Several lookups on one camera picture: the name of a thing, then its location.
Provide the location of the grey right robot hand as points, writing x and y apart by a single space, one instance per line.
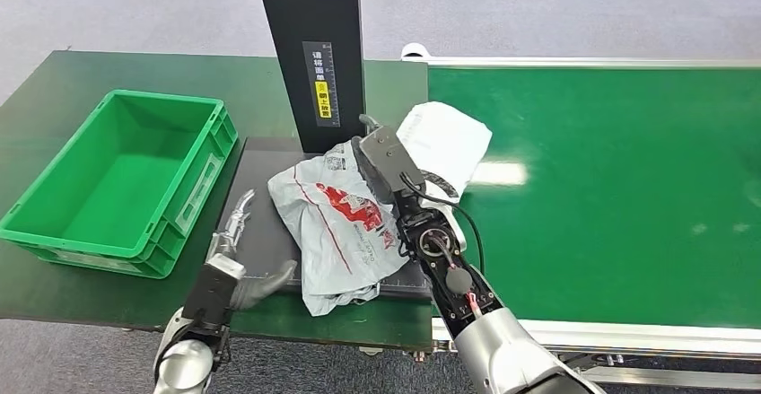
386 162

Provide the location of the silver conveyor frame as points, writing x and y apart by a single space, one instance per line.
654 339

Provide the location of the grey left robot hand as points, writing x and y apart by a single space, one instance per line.
211 296

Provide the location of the grey poly mailer package red print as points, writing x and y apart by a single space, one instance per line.
446 135
333 242

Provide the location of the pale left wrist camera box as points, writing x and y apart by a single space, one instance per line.
226 266

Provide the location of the black inbound scanner machine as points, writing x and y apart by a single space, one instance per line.
315 17

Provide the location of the green conveyor belt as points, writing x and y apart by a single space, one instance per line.
624 171

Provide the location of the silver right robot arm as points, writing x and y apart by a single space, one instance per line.
505 355

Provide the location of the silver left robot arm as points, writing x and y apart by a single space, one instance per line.
184 367

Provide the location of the black yellow label sticker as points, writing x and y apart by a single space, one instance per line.
322 82

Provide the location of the green plastic crate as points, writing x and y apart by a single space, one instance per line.
113 183

